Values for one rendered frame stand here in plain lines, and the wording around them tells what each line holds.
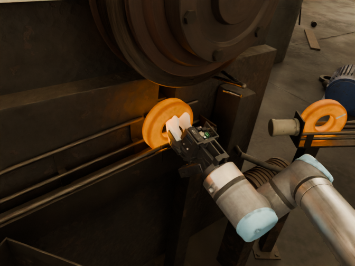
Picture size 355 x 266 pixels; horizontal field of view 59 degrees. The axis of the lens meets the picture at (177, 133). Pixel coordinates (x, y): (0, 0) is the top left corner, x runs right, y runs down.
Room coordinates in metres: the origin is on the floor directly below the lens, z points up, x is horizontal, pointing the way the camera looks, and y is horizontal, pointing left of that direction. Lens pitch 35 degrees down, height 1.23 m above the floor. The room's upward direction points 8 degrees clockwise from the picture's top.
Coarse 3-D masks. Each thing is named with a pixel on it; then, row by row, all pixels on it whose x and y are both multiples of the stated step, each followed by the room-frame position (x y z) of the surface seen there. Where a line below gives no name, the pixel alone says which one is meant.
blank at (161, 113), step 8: (160, 104) 0.71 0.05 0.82; (168, 104) 0.71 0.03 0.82; (176, 104) 0.72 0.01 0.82; (184, 104) 0.74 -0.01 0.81; (152, 112) 0.69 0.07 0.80; (160, 112) 0.69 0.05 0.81; (168, 112) 0.70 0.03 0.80; (176, 112) 0.72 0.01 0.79; (192, 112) 0.76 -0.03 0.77; (144, 120) 0.69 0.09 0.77; (152, 120) 0.67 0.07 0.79; (160, 120) 0.69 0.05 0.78; (192, 120) 0.76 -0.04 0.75; (144, 128) 0.68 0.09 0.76; (152, 128) 0.67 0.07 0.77; (160, 128) 0.69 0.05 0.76; (144, 136) 0.68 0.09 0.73; (152, 136) 0.67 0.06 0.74; (160, 136) 0.69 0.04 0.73; (152, 144) 0.67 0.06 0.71; (160, 144) 0.69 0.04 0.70
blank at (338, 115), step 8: (312, 104) 0.94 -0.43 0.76; (320, 104) 0.93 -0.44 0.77; (328, 104) 0.92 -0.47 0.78; (336, 104) 0.93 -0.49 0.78; (304, 112) 0.93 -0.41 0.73; (312, 112) 0.91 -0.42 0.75; (320, 112) 0.92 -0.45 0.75; (328, 112) 0.92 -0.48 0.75; (336, 112) 0.93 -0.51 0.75; (344, 112) 0.93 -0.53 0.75; (312, 120) 0.92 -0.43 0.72; (328, 120) 0.96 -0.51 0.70; (336, 120) 0.93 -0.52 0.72; (344, 120) 0.94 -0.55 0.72; (304, 128) 0.91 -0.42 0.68; (312, 128) 0.92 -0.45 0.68; (320, 128) 0.94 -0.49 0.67; (328, 128) 0.93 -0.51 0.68; (336, 128) 0.93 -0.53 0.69; (304, 136) 0.92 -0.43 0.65; (320, 136) 0.92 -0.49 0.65
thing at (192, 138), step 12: (192, 132) 0.62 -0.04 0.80; (204, 132) 0.65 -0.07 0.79; (216, 132) 0.64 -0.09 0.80; (192, 144) 0.60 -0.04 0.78; (204, 144) 0.61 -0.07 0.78; (216, 144) 0.61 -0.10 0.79; (192, 156) 0.60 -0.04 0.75; (204, 156) 0.60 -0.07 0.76; (216, 156) 0.57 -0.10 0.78; (228, 156) 0.58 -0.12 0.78; (204, 168) 0.59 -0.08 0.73
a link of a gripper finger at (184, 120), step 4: (184, 112) 0.71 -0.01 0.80; (184, 116) 0.71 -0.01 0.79; (188, 116) 0.70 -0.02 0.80; (180, 120) 0.71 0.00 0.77; (184, 120) 0.70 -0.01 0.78; (188, 120) 0.70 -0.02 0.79; (180, 124) 0.71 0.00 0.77; (184, 124) 0.70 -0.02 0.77; (188, 124) 0.69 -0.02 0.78; (180, 128) 0.70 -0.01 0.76; (184, 128) 0.70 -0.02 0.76
